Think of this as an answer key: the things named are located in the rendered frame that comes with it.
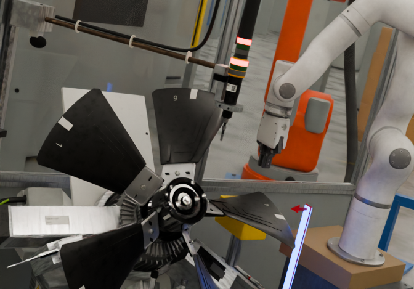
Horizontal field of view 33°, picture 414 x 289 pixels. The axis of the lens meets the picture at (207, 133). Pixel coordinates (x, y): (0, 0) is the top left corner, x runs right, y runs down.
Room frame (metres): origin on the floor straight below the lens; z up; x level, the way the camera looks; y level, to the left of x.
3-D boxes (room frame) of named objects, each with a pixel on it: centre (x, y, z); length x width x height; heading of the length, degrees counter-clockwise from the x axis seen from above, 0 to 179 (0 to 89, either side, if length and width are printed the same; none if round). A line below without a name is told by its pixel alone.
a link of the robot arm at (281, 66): (2.08, -0.20, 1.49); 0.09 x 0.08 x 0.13; 1
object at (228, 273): (1.73, -0.06, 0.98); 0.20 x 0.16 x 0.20; 34
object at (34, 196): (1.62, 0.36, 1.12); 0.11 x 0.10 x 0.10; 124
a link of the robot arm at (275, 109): (2.09, -0.20, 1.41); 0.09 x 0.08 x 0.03; 34
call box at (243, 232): (2.12, -0.17, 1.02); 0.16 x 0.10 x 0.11; 34
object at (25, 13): (1.90, 0.55, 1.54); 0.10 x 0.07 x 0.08; 69
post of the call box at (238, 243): (2.12, -0.17, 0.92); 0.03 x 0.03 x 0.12; 34
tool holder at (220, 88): (1.68, -0.03, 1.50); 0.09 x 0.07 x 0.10; 69
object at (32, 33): (1.89, 0.51, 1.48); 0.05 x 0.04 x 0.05; 69
